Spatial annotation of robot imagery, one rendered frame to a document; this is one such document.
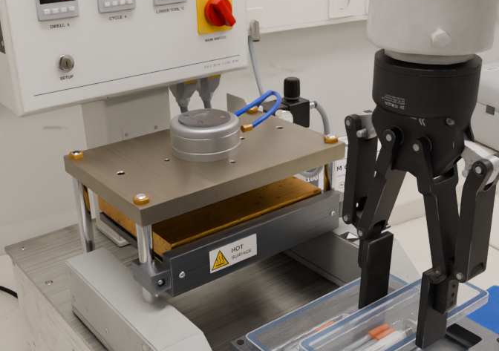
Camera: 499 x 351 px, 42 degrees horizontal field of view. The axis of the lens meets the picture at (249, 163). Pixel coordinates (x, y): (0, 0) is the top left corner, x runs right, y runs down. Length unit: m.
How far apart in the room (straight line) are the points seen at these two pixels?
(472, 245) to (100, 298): 0.38
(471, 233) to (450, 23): 0.15
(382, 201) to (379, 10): 0.16
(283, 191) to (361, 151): 0.23
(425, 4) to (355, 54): 1.14
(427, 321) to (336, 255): 0.27
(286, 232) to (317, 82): 0.84
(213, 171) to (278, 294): 0.20
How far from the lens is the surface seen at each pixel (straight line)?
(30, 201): 1.34
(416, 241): 1.31
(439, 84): 0.46
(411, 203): 1.37
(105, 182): 0.69
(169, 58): 0.85
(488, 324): 1.11
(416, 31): 0.45
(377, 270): 0.58
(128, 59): 0.82
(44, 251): 0.95
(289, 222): 0.73
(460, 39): 0.45
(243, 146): 0.75
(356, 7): 1.50
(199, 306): 0.79
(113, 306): 0.69
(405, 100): 0.47
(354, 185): 0.55
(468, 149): 0.48
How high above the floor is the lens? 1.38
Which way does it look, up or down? 23 degrees down
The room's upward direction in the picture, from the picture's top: 2 degrees counter-clockwise
